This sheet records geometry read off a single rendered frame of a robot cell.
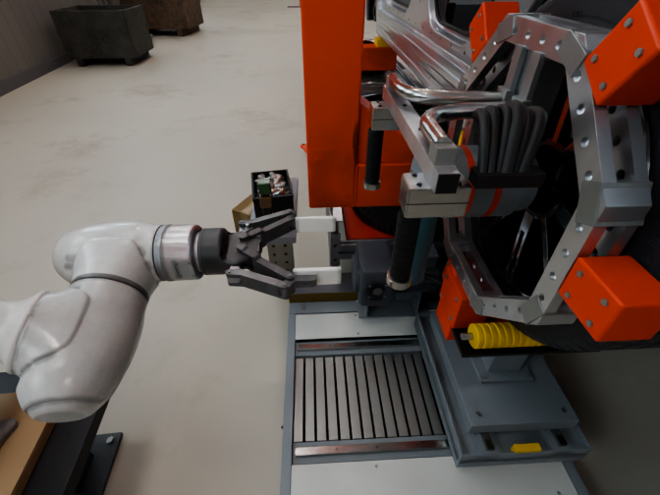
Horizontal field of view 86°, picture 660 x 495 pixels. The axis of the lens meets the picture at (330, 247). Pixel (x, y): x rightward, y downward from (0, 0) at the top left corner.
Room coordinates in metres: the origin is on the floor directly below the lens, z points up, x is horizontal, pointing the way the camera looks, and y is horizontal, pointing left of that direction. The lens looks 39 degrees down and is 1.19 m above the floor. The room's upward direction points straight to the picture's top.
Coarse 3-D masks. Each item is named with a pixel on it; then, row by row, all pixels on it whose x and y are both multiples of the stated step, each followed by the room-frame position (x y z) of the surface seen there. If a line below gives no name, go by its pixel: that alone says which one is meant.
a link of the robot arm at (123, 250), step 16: (96, 224) 0.44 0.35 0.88; (112, 224) 0.44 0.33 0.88; (128, 224) 0.44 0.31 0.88; (144, 224) 0.45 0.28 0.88; (64, 240) 0.41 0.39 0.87; (80, 240) 0.41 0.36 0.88; (96, 240) 0.40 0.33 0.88; (112, 240) 0.40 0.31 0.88; (128, 240) 0.41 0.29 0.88; (144, 240) 0.41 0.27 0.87; (64, 256) 0.39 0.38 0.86; (80, 256) 0.38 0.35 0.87; (96, 256) 0.38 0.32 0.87; (112, 256) 0.38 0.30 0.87; (128, 256) 0.38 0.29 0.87; (144, 256) 0.39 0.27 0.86; (64, 272) 0.38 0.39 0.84; (80, 272) 0.35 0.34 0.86; (96, 272) 0.35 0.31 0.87; (112, 272) 0.35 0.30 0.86; (128, 272) 0.36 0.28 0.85; (144, 272) 0.38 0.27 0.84; (144, 288) 0.36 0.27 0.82
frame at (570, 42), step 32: (512, 32) 0.71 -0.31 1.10; (544, 32) 0.61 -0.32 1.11; (576, 32) 0.54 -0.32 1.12; (608, 32) 0.53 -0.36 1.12; (480, 64) 0.80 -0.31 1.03; (576, 64) 0.51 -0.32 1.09; (576, 96) 0.49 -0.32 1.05; (576, 128) 0.47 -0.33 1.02; (608, 128) 0.43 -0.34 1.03; (640, 128) 0.44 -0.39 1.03; (576, 160) 0.44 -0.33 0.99; (608, 160) 0.40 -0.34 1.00; (640, 160) 0.41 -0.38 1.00; (608, 192) 0.38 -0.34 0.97; (640, 192) 0.38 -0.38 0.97; (448, 224) 0.76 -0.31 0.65; (576, 224) 0.39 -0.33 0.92; (608, 224) 0.36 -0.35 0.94; (640, 224) 0.37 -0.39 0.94; (448, 256) 0.71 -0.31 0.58; (480, 256) 0.67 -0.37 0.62; (576, 256) 0.36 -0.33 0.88; (480, 288) 0.56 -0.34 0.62; (544, 288) 0.39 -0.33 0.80; (512, 320) 0.42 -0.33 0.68; (544, 320) 0.36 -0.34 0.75
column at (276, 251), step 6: (270, 246) 1.16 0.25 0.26; (276, 246) 1.17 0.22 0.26; (282, 246) 1.17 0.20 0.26; (288, 246) 1.17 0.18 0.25; (270, 252) 1.16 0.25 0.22; (276, 252) 1.17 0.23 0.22; (282, 252) 1.17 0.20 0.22; (288, 252) 1.17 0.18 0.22; (270, 258) 1.16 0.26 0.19; (276, 258) 1.17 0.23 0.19; (282, 258) 1.17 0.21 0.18; (288, 258) 1.17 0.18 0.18; (294, 258) 1.27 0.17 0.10; (276, 264) 1.17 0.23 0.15; (282, 264) 1.17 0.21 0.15; (288, 264) 1.17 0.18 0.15; (294, 264) 1.24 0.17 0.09; (288, 270) 1.19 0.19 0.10
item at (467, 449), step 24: (432, 336) 0.79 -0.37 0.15; (432, 360) 0.67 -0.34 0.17; (432, 384) 0.63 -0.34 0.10; (456, 408) 0.53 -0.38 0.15; (456, 432) 0.45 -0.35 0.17; (504, 432) 0.46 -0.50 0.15; (528, 432) 0.46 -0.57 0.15; (552, 432) 0.44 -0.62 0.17; (576, 432) 0.46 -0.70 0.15; (456, 456) 0.40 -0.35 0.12; (480, 456) 0.39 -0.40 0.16; (504, 456) 0.39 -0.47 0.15; (528, 456) 0.39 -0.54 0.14; (552, 456) 0.40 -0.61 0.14; (576, 456) 0.40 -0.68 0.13
